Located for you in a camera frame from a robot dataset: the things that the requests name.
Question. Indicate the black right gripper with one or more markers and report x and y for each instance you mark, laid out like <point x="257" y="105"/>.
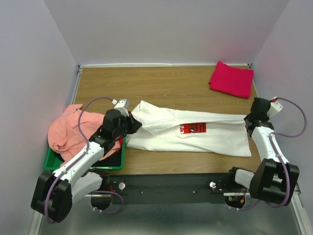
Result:
<point x="247" y="116"/>

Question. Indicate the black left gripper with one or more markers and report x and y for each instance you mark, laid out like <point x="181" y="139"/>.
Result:
<point x="135" y="125"/>

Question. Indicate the white printed t-shirt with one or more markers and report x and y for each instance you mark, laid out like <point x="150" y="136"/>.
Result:
<point x="165" y="129"/>

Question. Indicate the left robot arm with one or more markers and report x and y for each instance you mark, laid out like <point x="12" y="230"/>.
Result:
<point x="56" y="191"/>

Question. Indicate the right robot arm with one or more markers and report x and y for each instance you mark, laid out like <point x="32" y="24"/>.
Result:
<point x="275" y="179"/>

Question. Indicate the red t-shirt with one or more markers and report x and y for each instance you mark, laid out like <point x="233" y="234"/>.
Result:
<point x="119" y="144"/>

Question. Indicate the folded magenta t-shirt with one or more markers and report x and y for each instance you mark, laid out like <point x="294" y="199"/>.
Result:
<point x="233" y="81"/>

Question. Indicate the salmon pink t-shirt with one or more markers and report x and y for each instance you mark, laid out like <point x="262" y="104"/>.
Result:
<point x="63" y="135"/>

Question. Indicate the green plastic bin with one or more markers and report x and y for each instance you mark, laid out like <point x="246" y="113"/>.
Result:
<point x="54" y="160"/>

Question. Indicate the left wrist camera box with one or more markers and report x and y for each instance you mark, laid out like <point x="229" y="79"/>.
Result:
<point x="122" y="106"/>

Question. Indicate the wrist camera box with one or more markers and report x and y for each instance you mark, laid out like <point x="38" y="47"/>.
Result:
<point x="122" y="106"/>
<point x="275" y="107"/>

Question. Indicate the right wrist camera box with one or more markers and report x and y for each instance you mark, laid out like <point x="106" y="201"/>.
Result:
<point x="275" y="107"/>

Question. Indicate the aluminium table edge rail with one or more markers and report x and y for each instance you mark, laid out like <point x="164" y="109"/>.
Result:
<point x="76" y="84"/>

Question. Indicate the aluminium front frame rail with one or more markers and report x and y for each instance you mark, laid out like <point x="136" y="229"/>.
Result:
<point x="296" y="190"/>

